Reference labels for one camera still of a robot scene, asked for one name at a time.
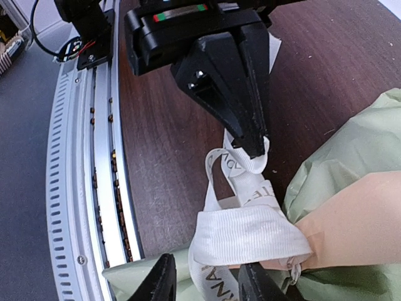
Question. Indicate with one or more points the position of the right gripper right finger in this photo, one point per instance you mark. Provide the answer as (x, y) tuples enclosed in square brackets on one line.
[(256, 285)]

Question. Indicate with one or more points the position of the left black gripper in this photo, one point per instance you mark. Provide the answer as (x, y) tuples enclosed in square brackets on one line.
[(159, 33)]

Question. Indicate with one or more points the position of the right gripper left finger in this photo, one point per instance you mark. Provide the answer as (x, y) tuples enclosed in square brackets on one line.
[(160, 283)]

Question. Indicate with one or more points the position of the pink wrapping paper sheet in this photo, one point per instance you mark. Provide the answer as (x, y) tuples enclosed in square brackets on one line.
[(345, 198)]

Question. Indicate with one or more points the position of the front aluminium rail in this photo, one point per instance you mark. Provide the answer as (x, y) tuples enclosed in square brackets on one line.
[(90, 216)]

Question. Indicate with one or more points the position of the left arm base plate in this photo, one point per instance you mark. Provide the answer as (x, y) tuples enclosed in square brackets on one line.
[(95, 28)]

